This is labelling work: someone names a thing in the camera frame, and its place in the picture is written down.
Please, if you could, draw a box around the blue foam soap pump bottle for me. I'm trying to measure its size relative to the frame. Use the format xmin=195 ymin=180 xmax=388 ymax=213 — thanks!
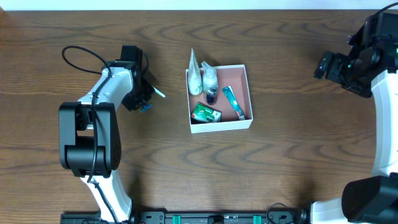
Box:
xmin=201 ymin=61 xmax=219 ymax=105

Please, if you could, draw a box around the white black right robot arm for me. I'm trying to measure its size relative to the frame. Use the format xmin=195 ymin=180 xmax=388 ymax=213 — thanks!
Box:
xmin=309 ymin=9 xmax=397 ymax=223

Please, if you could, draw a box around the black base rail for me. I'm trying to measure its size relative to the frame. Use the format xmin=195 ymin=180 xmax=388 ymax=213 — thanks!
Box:
xmin=60 ymin=210 xmax=308 ymax=224

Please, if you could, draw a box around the blue disposable razor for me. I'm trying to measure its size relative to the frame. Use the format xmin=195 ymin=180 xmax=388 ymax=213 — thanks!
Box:
xmin=141 ymin=104 xmax=152 ymax=113

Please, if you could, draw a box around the white Pantene conditioner tube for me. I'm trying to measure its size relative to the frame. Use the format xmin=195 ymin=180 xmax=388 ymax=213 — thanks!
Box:
xmin=187 ymin=49 xmax=203 ymax=96

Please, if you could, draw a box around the green white toothbrush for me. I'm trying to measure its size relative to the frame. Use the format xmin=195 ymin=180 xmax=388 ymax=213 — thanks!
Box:
xmin=152 ymin=86 xmax=166 ymax=98

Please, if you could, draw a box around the white box with pink interior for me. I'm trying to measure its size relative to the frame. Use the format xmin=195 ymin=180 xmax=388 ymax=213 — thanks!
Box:
xmin=187 ymin=65 xmax=253 ymax=134

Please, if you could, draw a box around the green toothpaste tube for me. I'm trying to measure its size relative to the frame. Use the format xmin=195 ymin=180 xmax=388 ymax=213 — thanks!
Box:
xmin=222 ymin=85 xmax=246 ymax=120

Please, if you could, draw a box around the green Dettol soap box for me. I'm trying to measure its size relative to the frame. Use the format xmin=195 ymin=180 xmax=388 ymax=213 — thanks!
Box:
xmin=191 ymin=103 xmax=222 ymax=123

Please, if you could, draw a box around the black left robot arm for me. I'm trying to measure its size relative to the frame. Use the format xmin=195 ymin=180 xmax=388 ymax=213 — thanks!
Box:
xmin=58 ymin=58 xmax=154 ymax=223

